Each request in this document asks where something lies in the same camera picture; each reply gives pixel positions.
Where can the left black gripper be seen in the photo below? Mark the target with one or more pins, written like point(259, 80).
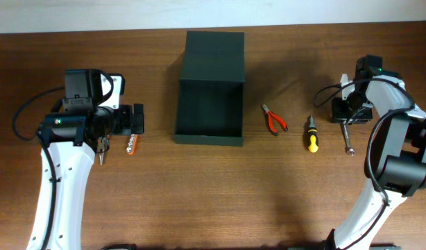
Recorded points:
point(128, 126)

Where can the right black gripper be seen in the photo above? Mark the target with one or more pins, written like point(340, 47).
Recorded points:
point(338, 115)

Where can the orange socket bit rail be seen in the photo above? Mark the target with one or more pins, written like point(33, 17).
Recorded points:
point(132, 144)

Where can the orange black long-nose pliers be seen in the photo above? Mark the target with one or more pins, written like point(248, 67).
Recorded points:
point(102, 147)

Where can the silver ring spanner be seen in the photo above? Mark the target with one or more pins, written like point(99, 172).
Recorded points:
point(349, 150)

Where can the yellow black stubby screwdriver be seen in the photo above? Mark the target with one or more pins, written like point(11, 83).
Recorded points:
point(312, 136)

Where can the small red cutting pliers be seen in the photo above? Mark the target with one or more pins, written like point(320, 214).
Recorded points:
point(270, 116)

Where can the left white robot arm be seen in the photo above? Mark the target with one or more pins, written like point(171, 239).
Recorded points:
point(72, 137)

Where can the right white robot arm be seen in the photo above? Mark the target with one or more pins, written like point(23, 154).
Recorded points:
point(395, 162)

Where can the dark green open box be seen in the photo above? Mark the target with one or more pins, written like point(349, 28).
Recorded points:
point(211, 96)

